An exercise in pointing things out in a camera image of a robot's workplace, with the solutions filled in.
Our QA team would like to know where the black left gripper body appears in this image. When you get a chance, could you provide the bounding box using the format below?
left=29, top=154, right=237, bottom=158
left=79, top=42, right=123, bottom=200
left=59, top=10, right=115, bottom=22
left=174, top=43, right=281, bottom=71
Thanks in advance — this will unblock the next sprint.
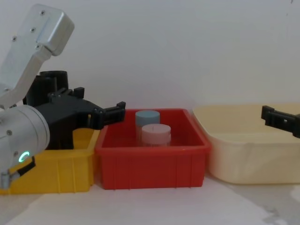
left=34, top=90, right=104, bottom=151

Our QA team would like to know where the clear jar with blue lid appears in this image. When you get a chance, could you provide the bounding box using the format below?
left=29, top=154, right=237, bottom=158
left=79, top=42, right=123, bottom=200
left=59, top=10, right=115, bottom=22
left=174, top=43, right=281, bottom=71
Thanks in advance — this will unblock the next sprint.
left=135, top=110, right=161, bottom=142

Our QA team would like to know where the clear jar with pink lid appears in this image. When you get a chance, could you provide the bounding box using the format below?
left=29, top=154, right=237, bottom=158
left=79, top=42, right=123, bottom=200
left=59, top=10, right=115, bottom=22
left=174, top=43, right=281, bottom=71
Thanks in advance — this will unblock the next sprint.
left=140, top=124, right=172, bottom=148

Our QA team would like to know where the cream plastic bin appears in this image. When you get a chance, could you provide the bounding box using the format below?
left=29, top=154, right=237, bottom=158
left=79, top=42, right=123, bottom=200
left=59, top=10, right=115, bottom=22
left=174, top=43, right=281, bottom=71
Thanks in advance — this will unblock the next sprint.
left=192, top=103, right=300, bottom=186

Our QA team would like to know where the yellow plastic bin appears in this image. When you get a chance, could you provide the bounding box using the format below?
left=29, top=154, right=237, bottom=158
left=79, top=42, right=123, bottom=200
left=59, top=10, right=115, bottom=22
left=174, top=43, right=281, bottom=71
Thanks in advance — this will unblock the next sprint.
left=0, top=128, right=101, bottom=195

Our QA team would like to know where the red plastic bin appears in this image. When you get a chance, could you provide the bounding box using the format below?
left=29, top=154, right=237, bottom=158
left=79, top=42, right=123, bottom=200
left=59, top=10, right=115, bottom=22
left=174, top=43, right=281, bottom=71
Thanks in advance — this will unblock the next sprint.
left=94, top=108, right=213, bottom=190

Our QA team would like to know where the thin dark gripper cable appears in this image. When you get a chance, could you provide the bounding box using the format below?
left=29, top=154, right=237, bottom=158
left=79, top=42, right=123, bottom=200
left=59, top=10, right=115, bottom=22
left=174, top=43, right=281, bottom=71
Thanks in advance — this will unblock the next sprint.
left=0, top=156, right=37, bottom=190

